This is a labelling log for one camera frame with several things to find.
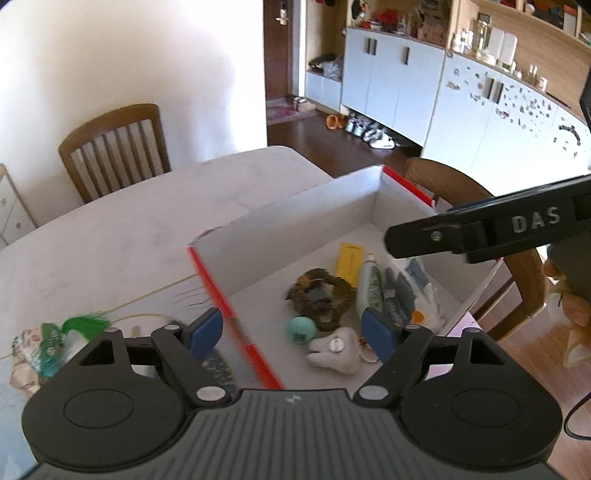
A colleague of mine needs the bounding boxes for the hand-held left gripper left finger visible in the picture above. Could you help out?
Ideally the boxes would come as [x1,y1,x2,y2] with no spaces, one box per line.
[78,307,227,407]

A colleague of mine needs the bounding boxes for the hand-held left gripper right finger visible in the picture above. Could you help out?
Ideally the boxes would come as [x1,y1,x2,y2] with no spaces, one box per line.
[353,307,512,409]

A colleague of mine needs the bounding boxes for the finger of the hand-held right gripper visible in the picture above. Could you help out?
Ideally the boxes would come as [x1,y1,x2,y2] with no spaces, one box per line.
[385,174,591,265]

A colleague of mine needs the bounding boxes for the orange plush keychain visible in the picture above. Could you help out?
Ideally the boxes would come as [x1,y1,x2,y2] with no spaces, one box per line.
[358,336,382,366]

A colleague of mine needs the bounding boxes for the white tooth plush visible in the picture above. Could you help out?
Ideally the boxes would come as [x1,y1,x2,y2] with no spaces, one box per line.
[307,327,362,376]

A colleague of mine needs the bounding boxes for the brown braided ring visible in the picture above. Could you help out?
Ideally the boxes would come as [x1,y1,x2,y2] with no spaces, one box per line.
[284,268,357,332]

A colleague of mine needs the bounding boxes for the yellow rectangular box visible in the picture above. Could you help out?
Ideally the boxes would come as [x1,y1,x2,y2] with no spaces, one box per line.
[336,243,365,296]

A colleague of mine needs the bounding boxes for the small teal round case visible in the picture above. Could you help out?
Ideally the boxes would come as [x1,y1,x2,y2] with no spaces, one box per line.
[285,316,318,344]

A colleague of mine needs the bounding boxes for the white cardboard box red edges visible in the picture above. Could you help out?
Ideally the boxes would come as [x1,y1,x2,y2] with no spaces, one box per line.
[187,165,506,391]

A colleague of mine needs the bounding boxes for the person's right hand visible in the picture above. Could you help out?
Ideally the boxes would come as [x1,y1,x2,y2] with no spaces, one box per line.
[544,258,591,329]

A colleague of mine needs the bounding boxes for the grey striped pouch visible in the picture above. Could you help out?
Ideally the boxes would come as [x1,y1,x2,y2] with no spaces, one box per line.
[382,267,415,326]

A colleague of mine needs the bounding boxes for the white plush toy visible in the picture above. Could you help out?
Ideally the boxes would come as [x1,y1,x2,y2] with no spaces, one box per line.
[406,258,446,335]

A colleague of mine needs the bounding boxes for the wooden dining chair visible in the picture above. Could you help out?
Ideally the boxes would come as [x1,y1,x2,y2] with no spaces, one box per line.
[404,157,550,342]
[58,104,172,205]

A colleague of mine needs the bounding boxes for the black and white sneakers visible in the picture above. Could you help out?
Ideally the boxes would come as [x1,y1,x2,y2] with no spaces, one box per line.
[346,115,396,149]

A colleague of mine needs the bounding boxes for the white storage cabinet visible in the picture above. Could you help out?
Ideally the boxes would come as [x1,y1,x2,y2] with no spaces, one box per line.
[341,25,591,176]

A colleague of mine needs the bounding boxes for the green plush doll with tassel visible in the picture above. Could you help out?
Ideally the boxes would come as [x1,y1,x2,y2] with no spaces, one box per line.
[10,311,114,395]

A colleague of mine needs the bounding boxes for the low white shoe cabinet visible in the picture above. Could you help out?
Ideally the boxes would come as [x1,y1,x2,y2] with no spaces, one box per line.
[304,68,345,113]

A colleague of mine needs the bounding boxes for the patterned door rug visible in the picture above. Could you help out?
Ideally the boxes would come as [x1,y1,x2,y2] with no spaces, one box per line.
[266,104,319,125]

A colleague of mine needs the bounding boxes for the white sideboard with wooden top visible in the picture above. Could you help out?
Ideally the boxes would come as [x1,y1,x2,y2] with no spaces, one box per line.
[0,164,38,250]

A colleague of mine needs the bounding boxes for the dark wooden door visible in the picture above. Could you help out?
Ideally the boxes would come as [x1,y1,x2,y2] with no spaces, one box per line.
[264,0,301,125]

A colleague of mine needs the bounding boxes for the black cable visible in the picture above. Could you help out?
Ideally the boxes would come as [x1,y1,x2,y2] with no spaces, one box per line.
[563,392,591,439]

